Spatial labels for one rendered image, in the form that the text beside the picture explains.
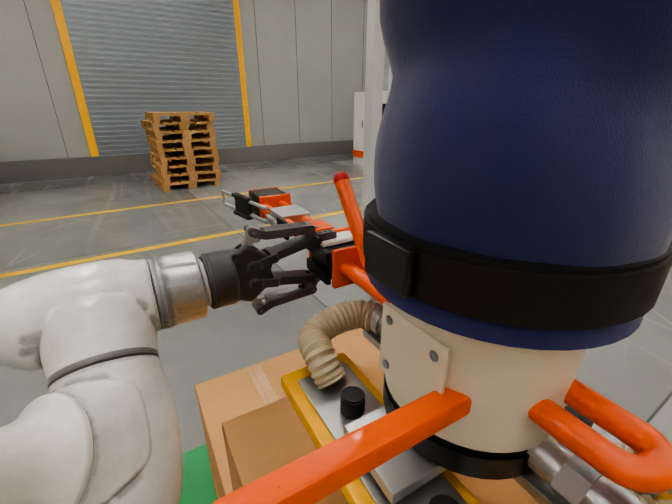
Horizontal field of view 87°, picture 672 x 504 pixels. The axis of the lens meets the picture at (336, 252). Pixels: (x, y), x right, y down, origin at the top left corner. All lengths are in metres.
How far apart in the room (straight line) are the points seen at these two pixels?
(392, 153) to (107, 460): 0.33
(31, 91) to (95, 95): 1.04
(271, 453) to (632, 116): 0.59
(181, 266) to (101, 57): 9.01
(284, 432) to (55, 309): 0.39
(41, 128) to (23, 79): 0.88
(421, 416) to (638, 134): 0.21
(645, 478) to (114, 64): 9.38
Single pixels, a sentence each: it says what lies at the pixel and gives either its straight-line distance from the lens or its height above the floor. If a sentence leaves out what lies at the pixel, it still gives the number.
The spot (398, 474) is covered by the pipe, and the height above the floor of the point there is 1.15.
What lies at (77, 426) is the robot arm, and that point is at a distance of 0.38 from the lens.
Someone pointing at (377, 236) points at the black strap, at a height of 1.36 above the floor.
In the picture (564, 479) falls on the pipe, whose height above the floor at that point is 1.18.
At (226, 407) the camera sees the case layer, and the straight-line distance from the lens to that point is 1.29.
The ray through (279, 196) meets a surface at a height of 1.25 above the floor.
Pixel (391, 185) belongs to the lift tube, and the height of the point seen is 1.39.
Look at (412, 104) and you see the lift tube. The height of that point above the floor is 1.45.
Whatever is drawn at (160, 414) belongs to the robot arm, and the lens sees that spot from 0.42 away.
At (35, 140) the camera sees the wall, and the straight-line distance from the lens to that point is 9.55.
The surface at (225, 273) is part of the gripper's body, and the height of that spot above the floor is 1.25.
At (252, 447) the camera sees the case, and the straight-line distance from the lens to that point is 0.65.
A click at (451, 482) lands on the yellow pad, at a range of 0.41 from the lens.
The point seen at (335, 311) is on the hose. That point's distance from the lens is 0.48.
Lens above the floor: 1.45
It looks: 23 degrees down
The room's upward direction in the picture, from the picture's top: straight up
